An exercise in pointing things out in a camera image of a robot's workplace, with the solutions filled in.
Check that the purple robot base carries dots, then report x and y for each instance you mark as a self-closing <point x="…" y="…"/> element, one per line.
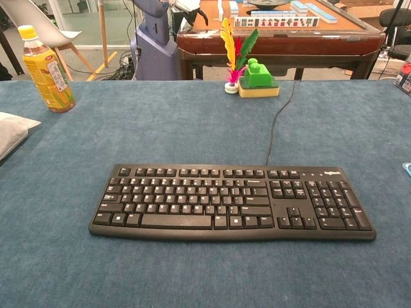
<point x="155" y="45"/>

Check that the black Logitech keyboard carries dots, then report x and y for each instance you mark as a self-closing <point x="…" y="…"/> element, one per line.
<point x="231" y="205"/>

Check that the green toy on yellow sponge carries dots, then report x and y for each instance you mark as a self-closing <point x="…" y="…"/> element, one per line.
<point x="258" y="78"/>

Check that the colourful feather shuttlecock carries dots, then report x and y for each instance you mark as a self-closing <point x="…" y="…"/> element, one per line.
<point x="232" y="51"/>

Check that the brown mahjong table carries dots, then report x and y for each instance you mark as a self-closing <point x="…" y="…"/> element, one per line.
<point x="289" y="35"/>

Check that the row of mahjong tiles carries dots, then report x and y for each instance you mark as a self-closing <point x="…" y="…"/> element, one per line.
<point x="276" y="22"/>

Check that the blue table cloth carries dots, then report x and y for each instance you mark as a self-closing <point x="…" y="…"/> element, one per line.
<point x="96" y="263"/>

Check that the yellow tea bottle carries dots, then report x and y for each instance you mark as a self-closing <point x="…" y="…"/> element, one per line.
<point x="48" y="77"/>

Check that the grey folded cloth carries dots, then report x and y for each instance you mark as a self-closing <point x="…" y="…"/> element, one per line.
<point x="11" y="131"/>

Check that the white plastic basket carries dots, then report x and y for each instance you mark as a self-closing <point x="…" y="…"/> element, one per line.
<point x="387" y="66"/>

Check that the light blue object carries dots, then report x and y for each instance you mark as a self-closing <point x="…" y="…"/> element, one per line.
<point x="407" y="168"/>

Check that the red and black box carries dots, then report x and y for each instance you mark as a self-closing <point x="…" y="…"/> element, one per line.
<point x="403" y="78"/>

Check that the white plastic chair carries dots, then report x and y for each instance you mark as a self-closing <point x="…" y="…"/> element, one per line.
<point x="38" y="22"/>

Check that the black office chair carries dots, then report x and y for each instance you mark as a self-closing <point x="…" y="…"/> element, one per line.
<point x="396" y="29"/>

